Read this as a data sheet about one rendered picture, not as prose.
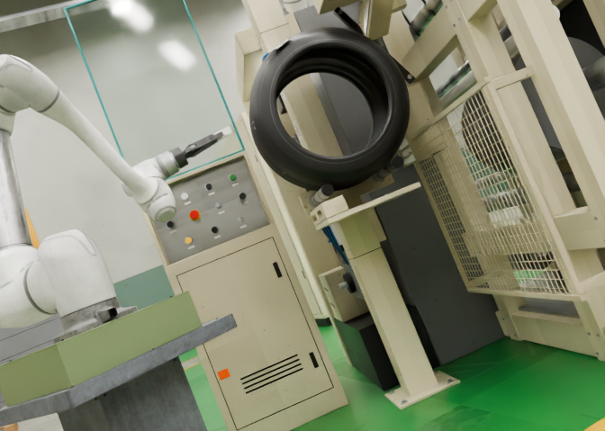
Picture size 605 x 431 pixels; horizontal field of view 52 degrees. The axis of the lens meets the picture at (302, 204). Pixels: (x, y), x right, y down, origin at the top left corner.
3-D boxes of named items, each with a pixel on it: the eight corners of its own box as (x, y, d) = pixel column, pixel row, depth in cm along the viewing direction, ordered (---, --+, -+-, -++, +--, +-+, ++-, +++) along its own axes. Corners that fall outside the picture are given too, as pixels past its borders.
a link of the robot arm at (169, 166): (156, 159, 234) (170, 151, 234) (168, 180, 233) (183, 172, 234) (153, 155, 225) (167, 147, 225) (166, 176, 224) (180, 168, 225)
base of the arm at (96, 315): (82, 332, 153) (75, 311, 153) (52, 344, 169) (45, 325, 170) (146, 307, 166) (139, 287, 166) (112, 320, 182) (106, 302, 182)
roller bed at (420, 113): (403, 167, 279) (377, 106, 281) (433, 156, 281) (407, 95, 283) (416, 159, 259) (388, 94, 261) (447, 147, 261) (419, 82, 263)
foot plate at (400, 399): (384, 396, 274) (383, 391, 274) (439, 372, 278) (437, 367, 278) (401, 409, 248) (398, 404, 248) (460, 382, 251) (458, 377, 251)
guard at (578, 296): (467, 292, 265) (403, 141, 270) (471, 291, 266) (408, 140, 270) (582, 301, 177) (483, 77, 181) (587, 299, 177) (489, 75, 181)
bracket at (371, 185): (307, 217, 260) (298, 195, 260) (392, 183, 265) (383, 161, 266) (308, 217, 256) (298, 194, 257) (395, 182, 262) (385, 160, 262)
